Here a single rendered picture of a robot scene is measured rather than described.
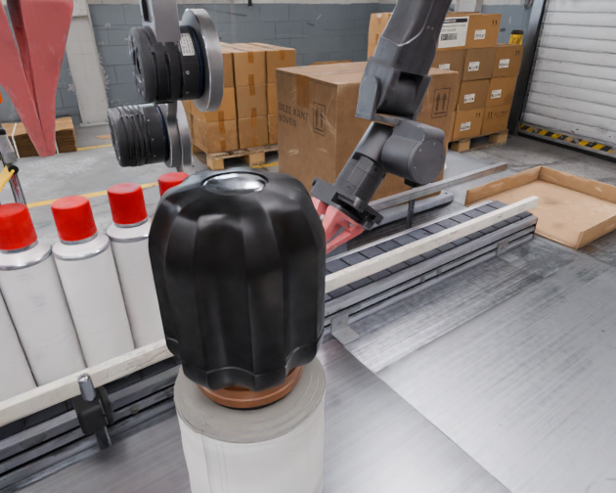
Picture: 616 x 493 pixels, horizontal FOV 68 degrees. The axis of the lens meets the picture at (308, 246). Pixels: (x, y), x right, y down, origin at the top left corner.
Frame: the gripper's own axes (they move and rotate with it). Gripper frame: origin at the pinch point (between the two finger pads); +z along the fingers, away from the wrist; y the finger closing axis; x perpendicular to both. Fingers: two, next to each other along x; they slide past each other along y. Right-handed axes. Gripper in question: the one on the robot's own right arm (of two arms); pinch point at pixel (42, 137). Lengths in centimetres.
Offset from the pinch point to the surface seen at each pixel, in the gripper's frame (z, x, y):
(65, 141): 99, 441, 49
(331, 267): 30, 22, 36
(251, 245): 2.4, -12.6, 5.1
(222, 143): 90, 316, 148
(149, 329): 25.7, 17.0, 6.4
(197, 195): 1.1, -9.4, 4.4
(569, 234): 35, 12, 88
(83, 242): 13.5, 16.8, 2.2
